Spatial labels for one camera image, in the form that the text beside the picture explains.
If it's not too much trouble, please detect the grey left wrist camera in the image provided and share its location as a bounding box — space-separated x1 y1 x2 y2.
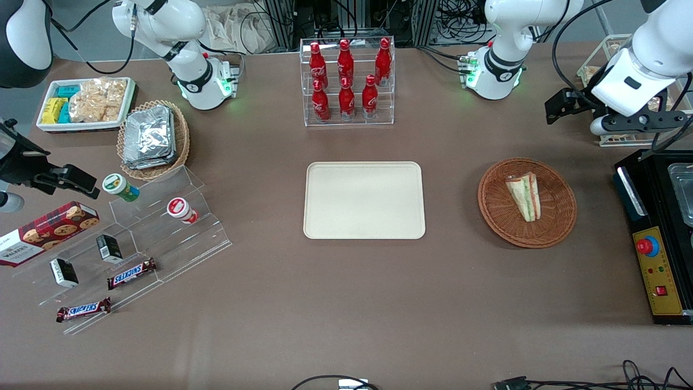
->
590 110 692 137

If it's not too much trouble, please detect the clear acrylic bottle rack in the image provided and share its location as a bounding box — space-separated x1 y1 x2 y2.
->
299 35 396 128

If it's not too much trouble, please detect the brown Snickers bar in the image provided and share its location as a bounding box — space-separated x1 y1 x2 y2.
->
56 297 112 324
107 258 158 290

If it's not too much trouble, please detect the red cola bottle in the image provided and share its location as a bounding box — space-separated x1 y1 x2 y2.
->
311 80 331 123
338 77 356 121
361 75 379 119
375 37 393 86
309 42 329 90
337 38 355 87

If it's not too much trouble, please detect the white wire rack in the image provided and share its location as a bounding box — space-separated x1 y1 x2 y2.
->
576 34 693 148

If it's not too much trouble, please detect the silver foil pack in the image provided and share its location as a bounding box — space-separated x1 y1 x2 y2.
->
122 105 179 170

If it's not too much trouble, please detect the yellow snack packet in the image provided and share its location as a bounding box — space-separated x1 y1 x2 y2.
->
41 97 69 125

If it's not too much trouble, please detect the triangular sandwich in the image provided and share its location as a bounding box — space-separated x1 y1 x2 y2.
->
505 172 541 223

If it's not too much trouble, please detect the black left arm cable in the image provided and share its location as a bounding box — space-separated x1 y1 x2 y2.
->
552 0 603 97

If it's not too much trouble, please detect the black appliance with yellow panel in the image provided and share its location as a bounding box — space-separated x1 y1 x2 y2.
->
613 148 693 326

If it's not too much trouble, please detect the red tartan cookie box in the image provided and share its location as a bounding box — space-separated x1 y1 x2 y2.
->
0 201 101 268

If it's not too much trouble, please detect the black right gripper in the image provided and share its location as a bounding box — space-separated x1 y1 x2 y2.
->
0 119 101 199

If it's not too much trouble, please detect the white rectangular snack tray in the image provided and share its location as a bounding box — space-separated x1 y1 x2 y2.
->
36 77 137 134

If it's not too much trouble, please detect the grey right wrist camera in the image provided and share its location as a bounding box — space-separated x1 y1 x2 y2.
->
0 191 25 214

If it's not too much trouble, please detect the clear acrylic stepped display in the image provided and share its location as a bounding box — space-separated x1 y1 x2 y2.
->
11 165 233 336

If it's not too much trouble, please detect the black cable bundle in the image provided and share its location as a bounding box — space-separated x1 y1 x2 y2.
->
436 0 489 45

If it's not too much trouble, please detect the beige plastic tray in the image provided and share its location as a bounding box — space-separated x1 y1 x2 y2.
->
303 161 427 240

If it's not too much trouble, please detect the round brown wicker basket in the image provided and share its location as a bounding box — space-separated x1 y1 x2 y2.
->
478 157 578 249

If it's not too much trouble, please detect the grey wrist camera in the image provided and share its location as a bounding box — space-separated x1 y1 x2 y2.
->
0 191 25 214
590 110 692 137

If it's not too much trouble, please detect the green lid cup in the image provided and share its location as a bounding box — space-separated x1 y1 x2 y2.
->
102 173 140 203

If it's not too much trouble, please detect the black cable with connector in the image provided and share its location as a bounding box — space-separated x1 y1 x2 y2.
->
493 360 693 390

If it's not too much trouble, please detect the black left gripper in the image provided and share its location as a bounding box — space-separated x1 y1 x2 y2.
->
545 87 596 126

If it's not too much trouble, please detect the clear bag of crackers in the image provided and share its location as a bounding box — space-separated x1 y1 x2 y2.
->
69 77 128 123

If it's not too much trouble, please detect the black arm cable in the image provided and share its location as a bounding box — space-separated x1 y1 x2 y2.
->
50 0 136 76
552 0 603 97

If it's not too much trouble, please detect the oval wicker basket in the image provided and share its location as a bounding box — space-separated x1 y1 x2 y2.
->
117 100 191 181

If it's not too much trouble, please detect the clear rectangular container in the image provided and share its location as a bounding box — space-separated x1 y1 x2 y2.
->
668 162 693 228

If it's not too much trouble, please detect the black cable with white plug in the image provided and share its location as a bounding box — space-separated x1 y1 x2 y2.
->
291 375 380 390

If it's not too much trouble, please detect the aluminium frame post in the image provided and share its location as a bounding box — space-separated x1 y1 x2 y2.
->
264 0 296 50
414 0 437 47

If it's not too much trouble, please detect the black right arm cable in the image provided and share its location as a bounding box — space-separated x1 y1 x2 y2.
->
50 0 136 76

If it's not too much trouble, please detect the small black box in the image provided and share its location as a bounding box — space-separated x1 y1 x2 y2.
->
96 234 123 264
50 258 80 289

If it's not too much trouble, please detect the red lid cup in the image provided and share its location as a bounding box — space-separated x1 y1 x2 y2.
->
167 198 199 225

